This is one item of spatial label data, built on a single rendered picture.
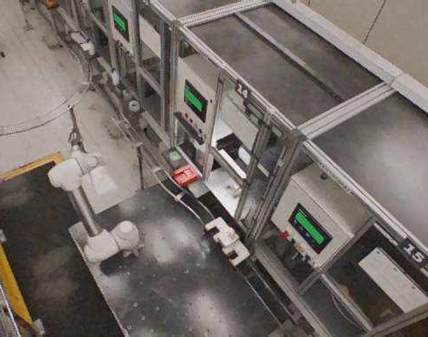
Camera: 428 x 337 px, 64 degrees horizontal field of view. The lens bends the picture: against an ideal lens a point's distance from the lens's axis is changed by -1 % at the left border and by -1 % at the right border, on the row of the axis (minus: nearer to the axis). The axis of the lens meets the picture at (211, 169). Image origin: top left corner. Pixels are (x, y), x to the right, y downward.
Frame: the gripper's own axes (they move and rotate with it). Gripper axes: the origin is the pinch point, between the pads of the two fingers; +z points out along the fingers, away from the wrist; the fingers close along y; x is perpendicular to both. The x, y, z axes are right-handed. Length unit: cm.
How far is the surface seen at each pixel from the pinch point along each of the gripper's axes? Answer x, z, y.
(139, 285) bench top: -13, -138, 32
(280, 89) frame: 118, -81, 118
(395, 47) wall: -13, 91, 417
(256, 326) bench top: -5, -186, 104
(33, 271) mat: -90, -87, -56
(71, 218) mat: -93, -39, -20
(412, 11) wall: 34, 102, 413
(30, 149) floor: -107, 62, -60
